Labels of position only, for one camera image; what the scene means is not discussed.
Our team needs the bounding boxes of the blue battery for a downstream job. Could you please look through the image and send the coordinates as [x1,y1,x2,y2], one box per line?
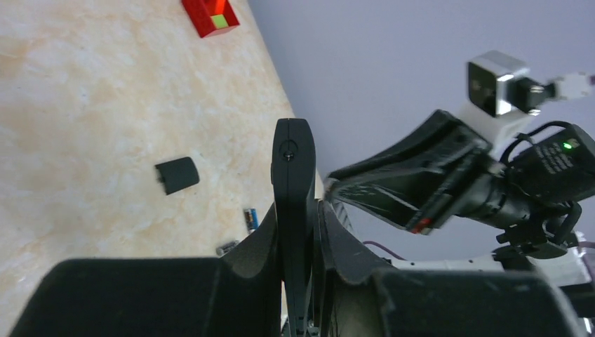
[243,208,259,234]

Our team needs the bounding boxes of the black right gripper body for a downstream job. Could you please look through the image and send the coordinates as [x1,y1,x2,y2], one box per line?
[405,154,535,233]

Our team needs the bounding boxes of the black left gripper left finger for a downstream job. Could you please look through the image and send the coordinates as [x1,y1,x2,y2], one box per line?
[11,209,281,336]

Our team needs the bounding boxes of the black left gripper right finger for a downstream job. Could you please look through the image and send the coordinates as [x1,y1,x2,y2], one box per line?
[314,201,582,336]

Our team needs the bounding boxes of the black battery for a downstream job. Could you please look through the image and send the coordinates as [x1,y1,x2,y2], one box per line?
[215,240,239,257]

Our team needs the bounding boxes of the black remote control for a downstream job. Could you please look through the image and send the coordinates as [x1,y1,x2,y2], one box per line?
[271,119,316,336]

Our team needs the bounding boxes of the black battery cover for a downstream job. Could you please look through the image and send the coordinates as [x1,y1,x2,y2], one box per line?
[154,157,200,195]

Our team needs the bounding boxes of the red plastic bin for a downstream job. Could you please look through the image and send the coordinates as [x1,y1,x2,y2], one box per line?
[181,0,240,38]

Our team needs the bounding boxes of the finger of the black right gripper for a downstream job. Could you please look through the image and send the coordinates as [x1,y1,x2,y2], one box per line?
[332,185,456,235]
[327,110,492,186]

